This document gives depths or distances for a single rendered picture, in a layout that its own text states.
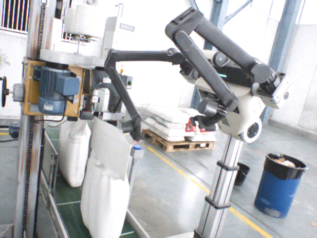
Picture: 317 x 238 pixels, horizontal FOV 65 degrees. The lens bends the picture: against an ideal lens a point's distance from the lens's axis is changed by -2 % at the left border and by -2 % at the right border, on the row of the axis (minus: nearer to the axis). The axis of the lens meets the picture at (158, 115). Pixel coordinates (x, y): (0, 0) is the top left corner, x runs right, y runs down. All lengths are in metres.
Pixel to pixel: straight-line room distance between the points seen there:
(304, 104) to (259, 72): 8.54
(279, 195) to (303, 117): 6.48
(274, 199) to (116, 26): 4.15
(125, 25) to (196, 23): 4.70
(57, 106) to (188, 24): 0.86
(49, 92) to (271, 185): 2.59
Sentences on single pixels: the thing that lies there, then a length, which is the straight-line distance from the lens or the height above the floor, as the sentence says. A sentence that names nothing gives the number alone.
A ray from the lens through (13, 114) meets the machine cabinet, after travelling 4.48.
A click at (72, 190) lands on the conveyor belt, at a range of 2.16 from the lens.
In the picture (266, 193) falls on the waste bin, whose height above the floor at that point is 0.24.
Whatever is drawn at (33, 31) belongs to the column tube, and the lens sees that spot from 1.65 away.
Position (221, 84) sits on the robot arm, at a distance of 1.03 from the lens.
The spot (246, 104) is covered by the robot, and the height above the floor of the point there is 1.36.
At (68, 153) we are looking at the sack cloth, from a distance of 2.11.
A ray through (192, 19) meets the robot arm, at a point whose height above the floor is 1.62.
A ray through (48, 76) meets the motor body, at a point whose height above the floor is 1.29.
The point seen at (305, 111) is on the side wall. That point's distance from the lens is 9.54.
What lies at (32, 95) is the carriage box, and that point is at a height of 1.15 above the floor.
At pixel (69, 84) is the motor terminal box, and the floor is 1.27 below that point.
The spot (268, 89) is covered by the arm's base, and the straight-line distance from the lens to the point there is 1.16.
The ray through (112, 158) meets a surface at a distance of 1.41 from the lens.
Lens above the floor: 1.48
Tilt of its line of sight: 12 degrees down
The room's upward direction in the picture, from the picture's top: 11 degrees clockwise
